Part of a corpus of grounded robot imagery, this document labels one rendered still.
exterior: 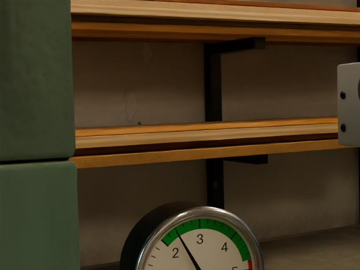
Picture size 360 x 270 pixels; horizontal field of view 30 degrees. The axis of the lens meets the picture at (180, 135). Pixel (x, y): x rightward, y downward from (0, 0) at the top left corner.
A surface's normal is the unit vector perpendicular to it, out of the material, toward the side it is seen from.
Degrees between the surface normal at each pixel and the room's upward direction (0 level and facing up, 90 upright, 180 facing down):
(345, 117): 90
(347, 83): 90
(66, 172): 90
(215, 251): 90
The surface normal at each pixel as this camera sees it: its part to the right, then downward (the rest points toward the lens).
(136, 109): 0.49, 0.04
